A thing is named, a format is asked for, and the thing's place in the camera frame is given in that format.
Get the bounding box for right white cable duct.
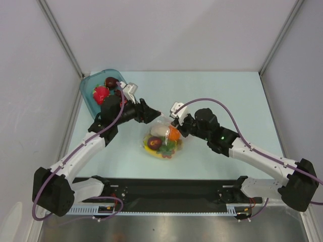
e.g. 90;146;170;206
226;204;252;216

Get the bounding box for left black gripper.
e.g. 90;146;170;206
113;95;161;126

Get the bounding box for aluminium rail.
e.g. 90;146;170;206
268;198;311;210

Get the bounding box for yellow fake banana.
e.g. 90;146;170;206
143;143;178;159

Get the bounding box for fake orange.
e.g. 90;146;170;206
168;126;181;141

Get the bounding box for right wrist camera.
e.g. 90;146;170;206
170;102;189;126

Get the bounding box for dark red fake apple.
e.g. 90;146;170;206
104;77;119;90

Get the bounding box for teal plastic bin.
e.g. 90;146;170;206
80;69;127;119

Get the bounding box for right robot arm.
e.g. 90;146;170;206
170;103;319;212

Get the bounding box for white cable duct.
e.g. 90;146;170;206
226;204;252;216
67;203;117;216

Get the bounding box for right aluminium frame post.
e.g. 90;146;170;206
258;0;306;78

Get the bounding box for aluminium frame post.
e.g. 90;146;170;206
36;0;84;80
258;0;306;78

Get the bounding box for left white cable duct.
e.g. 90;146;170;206
67;203;117;216

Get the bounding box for left aluminium frame post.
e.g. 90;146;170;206
36;0;84;80

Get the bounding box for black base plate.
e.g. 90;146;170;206
70;177;263;213

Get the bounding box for dark purple fake fruit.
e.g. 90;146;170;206
147;136;163;150

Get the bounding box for clear zip top bag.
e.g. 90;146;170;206
142;114;183;157

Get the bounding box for purple fake grapes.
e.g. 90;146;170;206
112;88;122;97

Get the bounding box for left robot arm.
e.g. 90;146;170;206
32;95;161;221

